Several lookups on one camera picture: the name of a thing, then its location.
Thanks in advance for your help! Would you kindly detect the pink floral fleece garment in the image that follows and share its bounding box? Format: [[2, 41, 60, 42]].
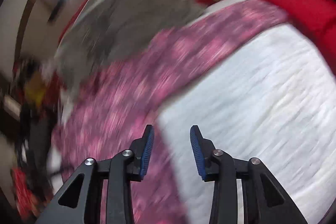
[[51, 0, 288, 224]]

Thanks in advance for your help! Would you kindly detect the white quilted mattress cover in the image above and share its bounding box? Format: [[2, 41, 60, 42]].
[[157, 0, 336, 224]]

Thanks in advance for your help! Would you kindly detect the grey floral pillow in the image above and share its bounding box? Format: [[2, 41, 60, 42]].
[[55, 0, 205, 96]]

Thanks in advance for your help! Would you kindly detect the red blanket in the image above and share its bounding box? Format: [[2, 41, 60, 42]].
[[264, 0, 335, 73]]

